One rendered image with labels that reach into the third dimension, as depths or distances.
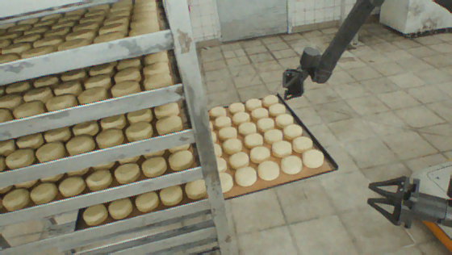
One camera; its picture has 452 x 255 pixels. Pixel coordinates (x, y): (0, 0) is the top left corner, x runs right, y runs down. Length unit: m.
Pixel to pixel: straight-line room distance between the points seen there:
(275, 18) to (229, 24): 0.68
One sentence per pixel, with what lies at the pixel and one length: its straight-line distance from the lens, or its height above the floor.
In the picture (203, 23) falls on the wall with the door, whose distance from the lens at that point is 4.57.
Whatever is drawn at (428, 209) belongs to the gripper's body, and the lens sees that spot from 0.76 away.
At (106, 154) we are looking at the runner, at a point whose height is 1.14.
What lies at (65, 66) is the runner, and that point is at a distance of 0.52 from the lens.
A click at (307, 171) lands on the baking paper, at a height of 0.95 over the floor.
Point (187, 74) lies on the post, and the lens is 0.48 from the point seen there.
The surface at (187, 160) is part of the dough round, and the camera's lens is 0.65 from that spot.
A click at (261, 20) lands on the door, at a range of 4.72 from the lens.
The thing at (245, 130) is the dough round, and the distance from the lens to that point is 0.86.
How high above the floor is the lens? 1.46
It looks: 33 degrees down
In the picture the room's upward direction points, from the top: 8 degrees counter-clockwise
